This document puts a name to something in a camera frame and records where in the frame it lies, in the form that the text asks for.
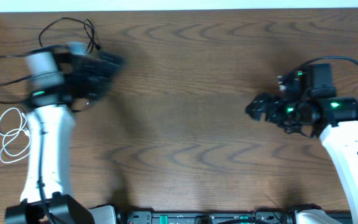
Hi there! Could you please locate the thin black USB cable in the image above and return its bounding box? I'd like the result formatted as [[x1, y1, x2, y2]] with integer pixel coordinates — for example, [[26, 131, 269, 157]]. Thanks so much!
[[38, 17, 102, 54]]

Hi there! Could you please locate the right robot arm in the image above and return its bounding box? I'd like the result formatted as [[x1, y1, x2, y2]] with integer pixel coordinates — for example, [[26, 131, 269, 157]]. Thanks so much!
[[245, 62, 358, 223]]

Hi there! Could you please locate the black equipment rail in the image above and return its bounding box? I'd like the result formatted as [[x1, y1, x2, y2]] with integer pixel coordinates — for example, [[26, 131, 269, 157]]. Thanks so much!
[[88, 203, 354, 224]]

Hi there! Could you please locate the white USB cable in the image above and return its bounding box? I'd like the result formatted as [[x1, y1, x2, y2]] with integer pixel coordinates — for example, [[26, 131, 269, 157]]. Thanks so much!
[[0, 107, 32, 164]]

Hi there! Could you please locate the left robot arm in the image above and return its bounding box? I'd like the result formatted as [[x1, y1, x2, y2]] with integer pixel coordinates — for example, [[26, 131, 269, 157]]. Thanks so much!
[[4, 42, 124, 223]]

